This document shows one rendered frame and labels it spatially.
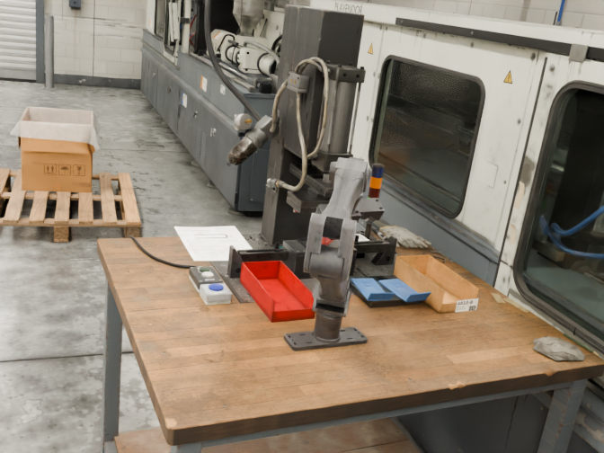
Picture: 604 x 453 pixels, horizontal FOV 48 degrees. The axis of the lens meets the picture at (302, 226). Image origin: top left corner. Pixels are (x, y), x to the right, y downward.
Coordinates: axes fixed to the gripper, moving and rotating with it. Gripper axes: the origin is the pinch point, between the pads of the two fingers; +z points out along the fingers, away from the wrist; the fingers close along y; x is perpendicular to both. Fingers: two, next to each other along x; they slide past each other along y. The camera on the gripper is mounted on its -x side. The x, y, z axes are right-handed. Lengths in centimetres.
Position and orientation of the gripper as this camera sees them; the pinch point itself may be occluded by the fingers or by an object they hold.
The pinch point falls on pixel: (324, 243)
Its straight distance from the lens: 169.5
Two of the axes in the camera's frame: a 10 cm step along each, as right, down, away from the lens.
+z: -2.9, 6.4, 7.1
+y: -3.0, -7.7, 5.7
